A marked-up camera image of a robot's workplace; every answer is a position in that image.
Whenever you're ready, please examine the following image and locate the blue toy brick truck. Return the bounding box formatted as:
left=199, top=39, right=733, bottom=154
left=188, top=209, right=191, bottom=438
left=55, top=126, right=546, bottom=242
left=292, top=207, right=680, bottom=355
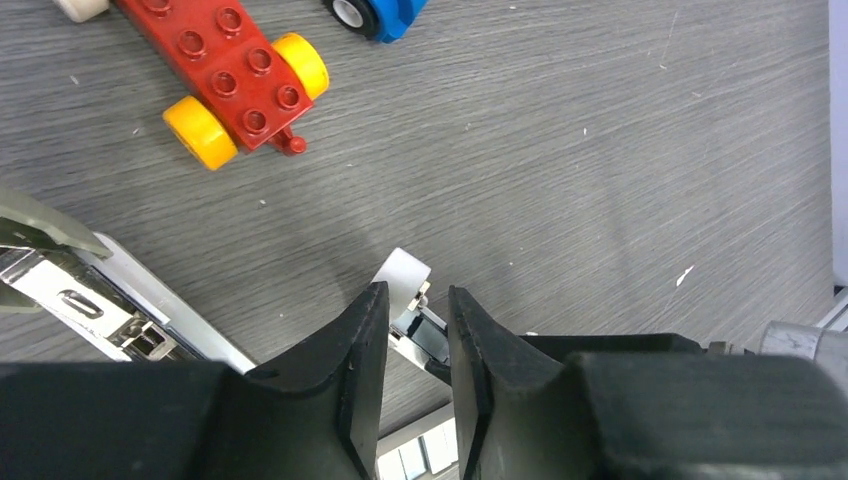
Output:
left=322, top=0, right=428, bottom=44

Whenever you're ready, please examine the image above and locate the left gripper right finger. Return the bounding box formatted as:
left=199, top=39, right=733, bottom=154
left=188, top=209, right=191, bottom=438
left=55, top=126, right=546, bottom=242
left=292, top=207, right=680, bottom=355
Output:
left=448, top=286, right=847, bottom=479

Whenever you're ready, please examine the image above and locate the white staple remover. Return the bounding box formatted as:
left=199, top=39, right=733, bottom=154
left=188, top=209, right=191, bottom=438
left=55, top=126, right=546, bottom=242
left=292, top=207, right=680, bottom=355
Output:
left=373, top=248, right=451, bottom=385

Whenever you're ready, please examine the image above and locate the white and green stapler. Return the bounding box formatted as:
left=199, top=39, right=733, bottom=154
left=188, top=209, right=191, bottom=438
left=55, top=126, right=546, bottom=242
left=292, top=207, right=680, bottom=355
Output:
left=1, top=187, right=257, bottom=373

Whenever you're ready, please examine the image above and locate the red yellow toy brick car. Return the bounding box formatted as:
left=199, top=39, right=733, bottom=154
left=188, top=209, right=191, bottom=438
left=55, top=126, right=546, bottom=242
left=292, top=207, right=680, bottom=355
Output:
left=116, top=0, right=330, bottom=170

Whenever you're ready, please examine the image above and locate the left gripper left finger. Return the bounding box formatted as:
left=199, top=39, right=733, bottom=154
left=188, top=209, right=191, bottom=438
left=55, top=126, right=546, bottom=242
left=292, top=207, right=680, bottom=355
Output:
left=1, top=282, right=389, bottom=479

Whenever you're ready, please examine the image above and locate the staple tray with staples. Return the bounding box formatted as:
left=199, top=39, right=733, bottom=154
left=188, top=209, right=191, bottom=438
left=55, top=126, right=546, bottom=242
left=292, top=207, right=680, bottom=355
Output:
left=376, top=418, right=460, bottom=480

